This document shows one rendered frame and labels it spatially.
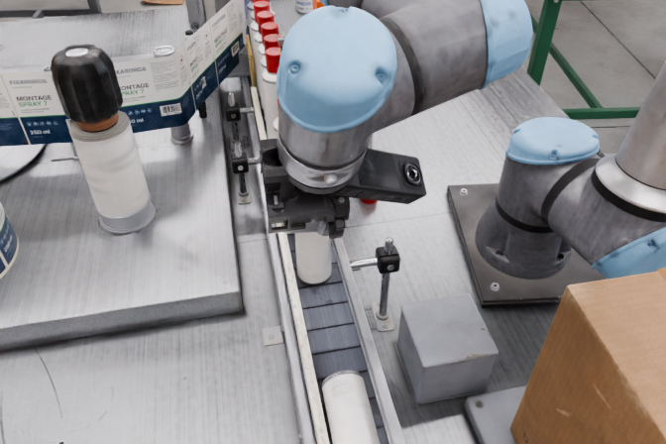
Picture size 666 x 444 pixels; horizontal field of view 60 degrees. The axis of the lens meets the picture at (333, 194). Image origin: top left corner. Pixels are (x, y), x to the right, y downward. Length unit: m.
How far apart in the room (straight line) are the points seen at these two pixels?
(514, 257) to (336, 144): 0.57
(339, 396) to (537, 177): 0.40
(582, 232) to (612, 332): 0.26
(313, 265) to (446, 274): 0.24
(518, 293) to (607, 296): 0.36
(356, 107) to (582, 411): 0.38
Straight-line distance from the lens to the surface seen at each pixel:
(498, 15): 0.44
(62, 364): 0.92
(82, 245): 1.00
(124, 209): 0.96
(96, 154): 0.90
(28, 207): 1.11
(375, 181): 0.55
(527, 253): 0.93
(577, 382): 0.61
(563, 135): 0.86
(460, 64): 0.42
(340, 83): 0.36
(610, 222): 0.78
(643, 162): 0.75
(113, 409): 0.86
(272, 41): 1.05
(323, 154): 0.42
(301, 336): 0.76
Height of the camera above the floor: 1.53
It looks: 40 degrees down
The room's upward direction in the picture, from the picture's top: straight up
